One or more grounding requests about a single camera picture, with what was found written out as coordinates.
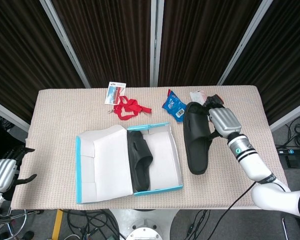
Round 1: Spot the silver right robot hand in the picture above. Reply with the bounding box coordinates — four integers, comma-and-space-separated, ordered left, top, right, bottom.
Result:
202, 101, 243, 141

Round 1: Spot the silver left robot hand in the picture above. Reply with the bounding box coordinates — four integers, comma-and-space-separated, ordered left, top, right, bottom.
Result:
0, 146, 38, 193

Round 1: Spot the black rubber slipper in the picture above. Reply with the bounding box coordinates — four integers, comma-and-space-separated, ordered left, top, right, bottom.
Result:
126, 130, 154, 193
183, 101, 212, 175

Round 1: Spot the light blue cardboard shoe box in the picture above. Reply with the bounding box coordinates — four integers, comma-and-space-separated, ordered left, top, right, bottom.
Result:
75, 121, 185, 205

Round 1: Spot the white plastic wrapper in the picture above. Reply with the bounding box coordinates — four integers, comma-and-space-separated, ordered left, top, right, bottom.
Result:
189, 90, 207, 105

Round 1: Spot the chrome stool base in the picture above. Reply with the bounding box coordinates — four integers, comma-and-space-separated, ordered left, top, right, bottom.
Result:
0, 208, 45, 240

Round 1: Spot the blue snack packet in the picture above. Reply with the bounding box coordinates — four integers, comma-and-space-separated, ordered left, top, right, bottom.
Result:
161, 89, 188, 123

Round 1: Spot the black power strip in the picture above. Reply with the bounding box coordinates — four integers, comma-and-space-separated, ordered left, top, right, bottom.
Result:
276, 147, 300, 156

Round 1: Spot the black power adapter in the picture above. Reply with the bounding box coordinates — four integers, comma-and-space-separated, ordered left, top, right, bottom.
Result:
284, 156, 300, 169

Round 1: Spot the dark brown ribbed partition panel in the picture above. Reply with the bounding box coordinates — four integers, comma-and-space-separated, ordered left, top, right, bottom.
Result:
157, 0, 262, 87
223, 0, 300, 126
51, 0, 153, 88
0, 0, 85, 123

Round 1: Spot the beige woven table cloth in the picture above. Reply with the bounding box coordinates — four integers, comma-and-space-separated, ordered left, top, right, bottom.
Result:
11, 85, 292, 211

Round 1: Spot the white printed card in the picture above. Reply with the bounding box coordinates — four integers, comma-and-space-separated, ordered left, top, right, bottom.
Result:
104, 81, 127, 105

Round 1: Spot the white partition base rail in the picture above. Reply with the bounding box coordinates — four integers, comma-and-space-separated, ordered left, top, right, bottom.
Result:
0, 96, 31, 132
269, 98, 300, 133

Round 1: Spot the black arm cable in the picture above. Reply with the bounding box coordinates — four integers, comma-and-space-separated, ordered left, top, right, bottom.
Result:
214, 174, 291, 226

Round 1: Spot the white metal partition post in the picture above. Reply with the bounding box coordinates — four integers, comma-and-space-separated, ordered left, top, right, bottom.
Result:
39, 0, 91, 89
216, 0, 276, 86
149, 0, 165, 88

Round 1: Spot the red lanyard strap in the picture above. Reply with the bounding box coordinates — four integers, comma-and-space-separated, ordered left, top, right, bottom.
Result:
107, 96, 153, 121

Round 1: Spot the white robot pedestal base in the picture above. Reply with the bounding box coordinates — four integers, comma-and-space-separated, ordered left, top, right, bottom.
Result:
109, 207, 181, 240

